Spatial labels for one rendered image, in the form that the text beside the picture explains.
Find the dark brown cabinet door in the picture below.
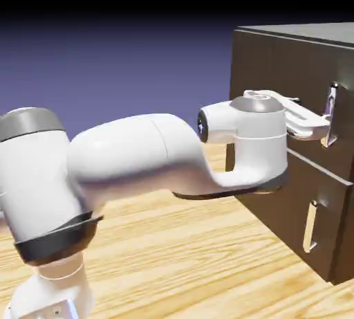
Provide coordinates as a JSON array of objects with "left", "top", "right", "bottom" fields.
[
  {"left": 228, "top": 29, "right": 354, "bottom": 185},
  {"left": 225, "top": 141, "right": 354, "bottom": 286}
]

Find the dark brown wooden cabinet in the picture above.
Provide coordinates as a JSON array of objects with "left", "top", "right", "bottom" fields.
[{"left": 225, "top": 21, "right": 354, "bottom": 286}]

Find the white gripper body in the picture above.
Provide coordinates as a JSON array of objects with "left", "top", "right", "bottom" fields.
[{"left": 283, "top": 99, "right": 332, "bottom": 140}]

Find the curved silver metal handle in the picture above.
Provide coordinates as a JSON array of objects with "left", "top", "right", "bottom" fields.
[
  {"left": 320, "top": 81, "right": 340, "bottom": 148},
  {"left": 302, "top": 199, "right": 319, "bottom": 254}
]

